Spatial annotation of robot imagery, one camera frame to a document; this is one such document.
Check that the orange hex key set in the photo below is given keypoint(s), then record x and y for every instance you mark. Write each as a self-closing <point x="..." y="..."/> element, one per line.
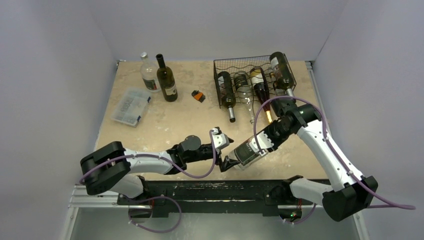
<point x="198" y="95"/>

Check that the red bottle gold cap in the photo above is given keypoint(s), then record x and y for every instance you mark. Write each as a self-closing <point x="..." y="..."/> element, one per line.
<point x="259" y="84"/>

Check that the clear glass bottle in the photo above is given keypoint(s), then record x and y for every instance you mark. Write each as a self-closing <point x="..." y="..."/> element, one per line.
<point x="148" y="72"/>
<point x="246" y="154"/>

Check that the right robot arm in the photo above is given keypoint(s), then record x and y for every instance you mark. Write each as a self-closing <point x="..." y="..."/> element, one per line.
<point x="349" y="190"/>

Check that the dark bottle upper far right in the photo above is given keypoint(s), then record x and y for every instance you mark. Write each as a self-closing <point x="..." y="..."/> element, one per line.
<point x="284" y="78"/>

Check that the black wire wine rack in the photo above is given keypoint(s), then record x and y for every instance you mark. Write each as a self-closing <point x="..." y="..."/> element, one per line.
<point x="279" y="100"/>

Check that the clear plastic organizer box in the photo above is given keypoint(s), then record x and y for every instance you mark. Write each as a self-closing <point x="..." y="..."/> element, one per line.
<point x="132" y="107"/>

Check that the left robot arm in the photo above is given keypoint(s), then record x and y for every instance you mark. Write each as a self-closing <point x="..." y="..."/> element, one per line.
<point x="117" y="169"/>

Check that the green bottle silver cap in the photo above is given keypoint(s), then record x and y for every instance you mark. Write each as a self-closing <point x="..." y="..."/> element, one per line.
<point x="227" y="96"/>

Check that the dark green wine bottle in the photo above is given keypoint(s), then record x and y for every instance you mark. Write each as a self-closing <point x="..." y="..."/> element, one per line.
<point x="166" y="80"/>

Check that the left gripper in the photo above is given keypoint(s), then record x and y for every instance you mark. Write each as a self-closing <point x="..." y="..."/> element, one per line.
<point x="227" y="162"/>

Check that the aluminium frame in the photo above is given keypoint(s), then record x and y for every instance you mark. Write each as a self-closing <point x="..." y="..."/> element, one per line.
<point x="196" y="73"/>

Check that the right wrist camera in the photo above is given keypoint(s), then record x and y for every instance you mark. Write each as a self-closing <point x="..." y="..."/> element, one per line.
<point x="262" y="144"/>

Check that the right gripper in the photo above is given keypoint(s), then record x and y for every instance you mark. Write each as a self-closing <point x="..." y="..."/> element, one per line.
<point x="269" y="133"/>

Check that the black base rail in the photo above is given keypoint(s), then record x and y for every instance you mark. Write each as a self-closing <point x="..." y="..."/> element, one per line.
<point x="270" y="198"/>

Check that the clear slim empty bottle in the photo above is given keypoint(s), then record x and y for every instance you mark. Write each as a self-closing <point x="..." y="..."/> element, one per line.
<point x="244" y="92"/>

